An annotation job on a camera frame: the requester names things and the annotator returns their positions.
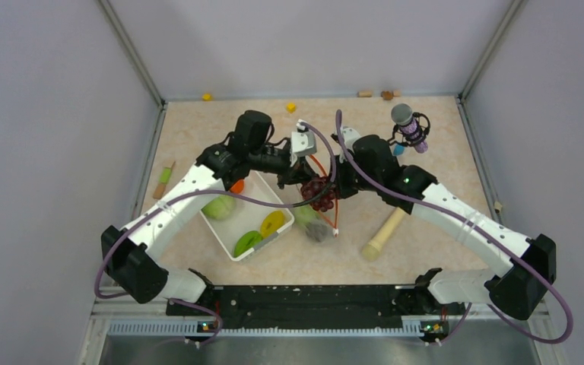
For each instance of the white plastic basket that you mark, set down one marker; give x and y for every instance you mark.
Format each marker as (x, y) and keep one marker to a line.
(246, 217)

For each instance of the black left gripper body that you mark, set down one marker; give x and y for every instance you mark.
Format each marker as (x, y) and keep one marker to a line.
(271, 159)

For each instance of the clear zip bag orange zipper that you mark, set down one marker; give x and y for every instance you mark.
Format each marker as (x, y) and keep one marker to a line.
(319, 219)

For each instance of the green and wood stick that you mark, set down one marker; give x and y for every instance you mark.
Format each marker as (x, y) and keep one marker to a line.
(163, 179)

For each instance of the orange tangerine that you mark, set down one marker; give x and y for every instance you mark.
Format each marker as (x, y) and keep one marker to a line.
(238, 187)

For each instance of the yellow fruit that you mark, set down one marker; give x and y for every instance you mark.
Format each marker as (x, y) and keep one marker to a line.
(272, 223)

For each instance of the pale green cabbage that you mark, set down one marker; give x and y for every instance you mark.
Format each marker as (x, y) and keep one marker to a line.
(220, 208)

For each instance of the red grape bunch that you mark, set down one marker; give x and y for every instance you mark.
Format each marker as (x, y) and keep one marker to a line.
(317, 187)
(317, 232)

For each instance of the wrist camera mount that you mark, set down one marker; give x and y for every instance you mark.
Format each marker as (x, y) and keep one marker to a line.
(348, 135)
(302, 142)

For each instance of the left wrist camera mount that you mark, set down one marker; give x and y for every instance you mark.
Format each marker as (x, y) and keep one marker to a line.
(302, 142)

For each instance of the cork piece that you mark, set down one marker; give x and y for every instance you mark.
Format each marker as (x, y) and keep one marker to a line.
(365, 93)

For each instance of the green pepper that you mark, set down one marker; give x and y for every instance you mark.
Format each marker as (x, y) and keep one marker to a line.
(246, 241)

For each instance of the microphone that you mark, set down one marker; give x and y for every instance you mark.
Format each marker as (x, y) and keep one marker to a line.
(411, 128)

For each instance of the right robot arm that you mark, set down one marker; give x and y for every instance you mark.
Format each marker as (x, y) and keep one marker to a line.
(520, 270)

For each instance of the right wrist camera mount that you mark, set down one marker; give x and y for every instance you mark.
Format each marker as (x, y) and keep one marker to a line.
(348, 135)

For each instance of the blue toy block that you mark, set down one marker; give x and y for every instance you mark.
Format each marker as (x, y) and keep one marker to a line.
(398, 150)

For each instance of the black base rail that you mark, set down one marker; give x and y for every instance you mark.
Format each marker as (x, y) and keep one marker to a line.
(317, 307)

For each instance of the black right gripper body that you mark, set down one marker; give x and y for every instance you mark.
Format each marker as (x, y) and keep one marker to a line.
(350, 180)

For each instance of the green apple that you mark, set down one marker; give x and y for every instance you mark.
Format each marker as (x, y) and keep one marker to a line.
(304, 215)

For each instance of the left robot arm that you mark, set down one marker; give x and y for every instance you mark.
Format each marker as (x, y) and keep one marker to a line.
(131, 254)

